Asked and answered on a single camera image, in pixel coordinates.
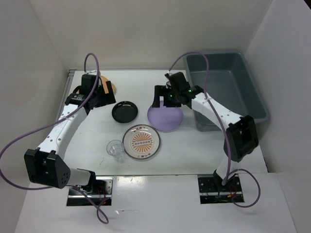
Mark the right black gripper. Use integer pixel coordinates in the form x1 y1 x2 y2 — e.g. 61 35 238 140
152 85 181 108

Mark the woven bamboo pattern tray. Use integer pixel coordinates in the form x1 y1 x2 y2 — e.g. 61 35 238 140
100 75 118 95

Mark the purple round plate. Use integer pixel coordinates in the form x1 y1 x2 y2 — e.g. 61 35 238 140
147 101 184 133

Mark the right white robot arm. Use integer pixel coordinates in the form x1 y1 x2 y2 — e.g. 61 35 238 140
152 72 259 191

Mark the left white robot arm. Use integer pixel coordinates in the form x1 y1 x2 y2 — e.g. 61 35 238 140
24 74 116 194

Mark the grey plastic bin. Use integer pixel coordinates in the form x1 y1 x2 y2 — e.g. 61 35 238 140
183 50 270 125

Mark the black round plate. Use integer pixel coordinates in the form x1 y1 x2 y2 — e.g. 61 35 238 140
112 101 138 124

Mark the clear plastic cup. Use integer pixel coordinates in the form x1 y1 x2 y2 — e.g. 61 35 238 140
106 140 125 163

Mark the orange patterned round plate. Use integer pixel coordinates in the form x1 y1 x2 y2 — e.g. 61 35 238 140
122 124 161 161

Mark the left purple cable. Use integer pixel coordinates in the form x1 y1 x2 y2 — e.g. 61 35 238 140
0 52 110 224

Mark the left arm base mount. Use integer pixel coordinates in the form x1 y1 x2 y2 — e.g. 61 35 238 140
66 176 114 207

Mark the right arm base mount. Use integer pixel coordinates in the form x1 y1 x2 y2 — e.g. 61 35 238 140
197 175 244 204

